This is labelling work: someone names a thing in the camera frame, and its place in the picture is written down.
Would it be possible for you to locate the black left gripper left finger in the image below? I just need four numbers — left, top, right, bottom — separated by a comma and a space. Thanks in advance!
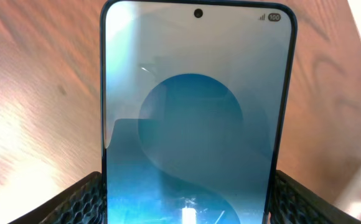
11, 171, 106, 224

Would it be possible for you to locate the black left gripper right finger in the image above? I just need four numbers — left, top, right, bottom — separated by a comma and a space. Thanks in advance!
269, 170, 361, 224

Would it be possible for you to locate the blue Galaxy smartphone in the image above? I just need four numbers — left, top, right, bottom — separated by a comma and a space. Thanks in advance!
100, 1, 297, 224

